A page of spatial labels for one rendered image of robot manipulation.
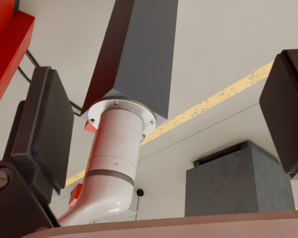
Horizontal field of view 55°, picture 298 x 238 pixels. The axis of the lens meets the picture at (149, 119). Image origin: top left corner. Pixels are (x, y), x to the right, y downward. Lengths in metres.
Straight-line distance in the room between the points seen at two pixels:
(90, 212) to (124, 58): 0.40
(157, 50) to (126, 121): 0.28
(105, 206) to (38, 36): 1.61
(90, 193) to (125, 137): 0.16
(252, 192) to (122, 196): 1.94
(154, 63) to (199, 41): 1.04
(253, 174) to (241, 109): 0.55
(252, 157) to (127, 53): 1.98
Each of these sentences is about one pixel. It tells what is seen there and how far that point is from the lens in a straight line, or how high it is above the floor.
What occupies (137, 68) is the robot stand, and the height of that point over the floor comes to 0.89.
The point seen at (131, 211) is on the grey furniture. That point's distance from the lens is 3.89.
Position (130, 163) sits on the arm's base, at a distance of 0.69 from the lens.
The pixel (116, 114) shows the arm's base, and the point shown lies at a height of 1.03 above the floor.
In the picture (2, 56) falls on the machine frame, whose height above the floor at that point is 0.38.
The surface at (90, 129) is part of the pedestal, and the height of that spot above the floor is 0.12.
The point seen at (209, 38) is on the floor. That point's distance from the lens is 1.87.
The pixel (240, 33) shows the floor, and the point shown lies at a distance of 1.86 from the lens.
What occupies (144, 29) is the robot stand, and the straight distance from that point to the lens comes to 0.93.
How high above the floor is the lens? 1.45
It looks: 35 degrees down
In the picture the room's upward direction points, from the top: 172 degrees counter-clockwise
